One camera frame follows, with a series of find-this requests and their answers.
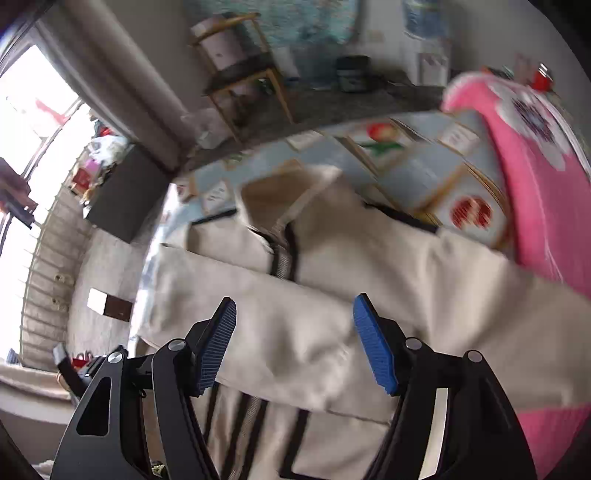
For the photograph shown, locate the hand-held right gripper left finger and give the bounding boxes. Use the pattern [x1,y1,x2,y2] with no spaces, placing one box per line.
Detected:
[50,296,238,480]

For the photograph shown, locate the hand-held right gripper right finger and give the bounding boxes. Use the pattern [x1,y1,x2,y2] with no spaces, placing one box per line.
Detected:
[353,293,539,480]

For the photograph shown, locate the red box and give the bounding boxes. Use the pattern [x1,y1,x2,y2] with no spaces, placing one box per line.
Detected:
[71,168,93,195]

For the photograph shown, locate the pale pink box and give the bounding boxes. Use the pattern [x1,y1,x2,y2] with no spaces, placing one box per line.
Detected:
[191,16,250,70]

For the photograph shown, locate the cream jacket with black trim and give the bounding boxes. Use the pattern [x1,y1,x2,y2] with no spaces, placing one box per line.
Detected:
[131,164,591,480]

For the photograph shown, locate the small wooden box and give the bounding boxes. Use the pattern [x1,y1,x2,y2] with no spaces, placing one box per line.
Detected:
[87,288,132,320]

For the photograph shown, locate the fruit-print blue tablecloth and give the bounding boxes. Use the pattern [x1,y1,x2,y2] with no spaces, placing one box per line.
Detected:
[131,111,513,342]

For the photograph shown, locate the beige curtain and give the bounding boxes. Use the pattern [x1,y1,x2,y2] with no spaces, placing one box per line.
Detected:
[34,9,190,171]

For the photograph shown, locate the metal window railing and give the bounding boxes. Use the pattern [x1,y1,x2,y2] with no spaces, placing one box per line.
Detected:
[18,185,93,370]

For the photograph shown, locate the white bag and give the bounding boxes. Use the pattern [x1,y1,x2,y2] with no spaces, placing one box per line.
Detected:
[85,134,130,162]

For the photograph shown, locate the blue water bottle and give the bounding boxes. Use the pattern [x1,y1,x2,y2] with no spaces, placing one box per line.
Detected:
[402,0,448,40]

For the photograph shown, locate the floral wall cloth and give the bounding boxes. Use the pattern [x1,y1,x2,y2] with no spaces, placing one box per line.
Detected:
[185,0,361,47]

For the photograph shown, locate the empty clear water jug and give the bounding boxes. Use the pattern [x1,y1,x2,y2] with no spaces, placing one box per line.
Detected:
[271,46,301,79]

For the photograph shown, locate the pink floral blanket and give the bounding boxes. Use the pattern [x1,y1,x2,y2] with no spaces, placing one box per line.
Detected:
[441,69,591,480]

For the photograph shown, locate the dark grey cabinet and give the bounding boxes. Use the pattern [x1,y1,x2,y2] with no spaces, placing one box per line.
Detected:
[83,143,174,243]

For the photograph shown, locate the wooden chair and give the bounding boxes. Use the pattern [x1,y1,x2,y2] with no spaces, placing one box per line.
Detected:
[189,13,294,141]

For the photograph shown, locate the white water dispenser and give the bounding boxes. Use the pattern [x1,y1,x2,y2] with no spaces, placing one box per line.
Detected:
[406,39,451,86]

